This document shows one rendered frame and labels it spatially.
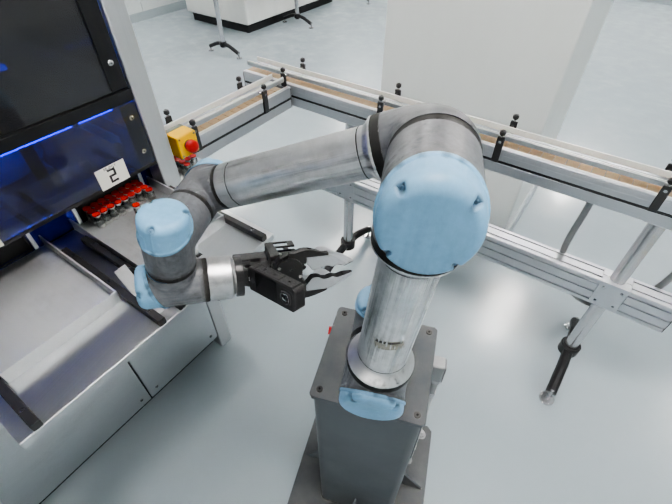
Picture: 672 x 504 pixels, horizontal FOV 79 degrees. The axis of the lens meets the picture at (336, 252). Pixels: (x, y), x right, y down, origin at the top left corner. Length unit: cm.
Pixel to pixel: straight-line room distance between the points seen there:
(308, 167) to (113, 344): 63
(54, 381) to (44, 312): 20
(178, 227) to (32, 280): 72
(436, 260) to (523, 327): 178
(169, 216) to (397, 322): 35
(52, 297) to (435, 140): 99
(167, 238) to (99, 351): 48
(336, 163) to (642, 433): 181
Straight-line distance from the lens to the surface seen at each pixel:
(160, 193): 141
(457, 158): 43
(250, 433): 181
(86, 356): 105
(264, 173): 63
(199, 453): 183
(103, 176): 127
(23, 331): 117
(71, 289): 120
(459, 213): 41
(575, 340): 201
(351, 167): 58
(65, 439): 173
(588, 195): 154
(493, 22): 207
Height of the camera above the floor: 165
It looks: 45 degrees down
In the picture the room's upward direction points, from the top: straight up
